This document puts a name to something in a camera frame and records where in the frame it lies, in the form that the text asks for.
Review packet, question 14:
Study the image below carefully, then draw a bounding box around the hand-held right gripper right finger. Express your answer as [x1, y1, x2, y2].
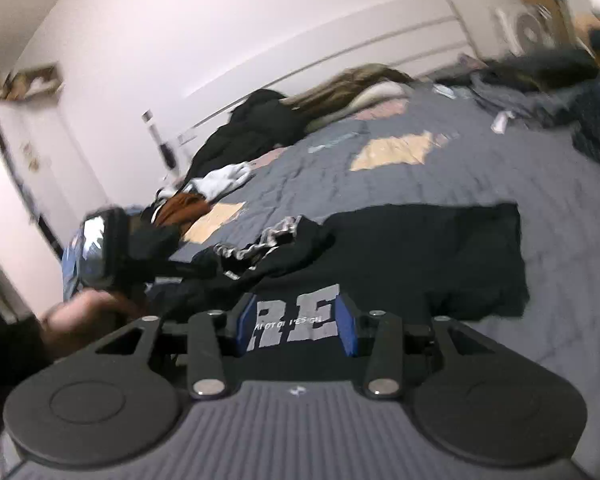
[336, 294, 504, 402]

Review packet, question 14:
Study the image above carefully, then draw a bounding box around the blue printed cloth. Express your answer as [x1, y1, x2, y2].
[60, 240, 88, 301]

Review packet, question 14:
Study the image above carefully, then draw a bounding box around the black printed T-shirt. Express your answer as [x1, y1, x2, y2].
[145, 202, 531, 358]

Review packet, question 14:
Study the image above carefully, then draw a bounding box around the white pillow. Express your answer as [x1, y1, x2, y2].
[350, 82, 412, 111]

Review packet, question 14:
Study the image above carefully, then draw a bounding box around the white garment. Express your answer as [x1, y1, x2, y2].
[190, 164, 253, 197]

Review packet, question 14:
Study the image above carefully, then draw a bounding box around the black puffer jacket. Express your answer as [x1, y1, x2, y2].
[190, 89, 306, 173]

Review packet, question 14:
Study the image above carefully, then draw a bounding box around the tan striped blanket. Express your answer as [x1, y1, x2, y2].
[280, 64, 416, 117]

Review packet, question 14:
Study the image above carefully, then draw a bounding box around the stack of folded clothes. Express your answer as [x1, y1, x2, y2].
[430, 50, 600, 176]

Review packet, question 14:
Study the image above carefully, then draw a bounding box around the white wardrobe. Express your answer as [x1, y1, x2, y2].
[0, 100, 111, 321]

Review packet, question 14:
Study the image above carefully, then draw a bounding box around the rust brown garment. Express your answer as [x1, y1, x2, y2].
[155, 195, 212, 227]

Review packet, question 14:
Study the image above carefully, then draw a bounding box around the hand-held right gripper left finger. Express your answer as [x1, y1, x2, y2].
[92, 293, 257, 402]

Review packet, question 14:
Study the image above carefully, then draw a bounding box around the grey printed bed quilt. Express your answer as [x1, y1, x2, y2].
[145, 85, 600, 480]

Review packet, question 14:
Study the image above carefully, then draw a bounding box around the white fan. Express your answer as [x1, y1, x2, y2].
[495, 4, 556, 56]

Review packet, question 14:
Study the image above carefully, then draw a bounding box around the person's left hand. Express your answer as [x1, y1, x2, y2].
[42, 289, 148, 361]

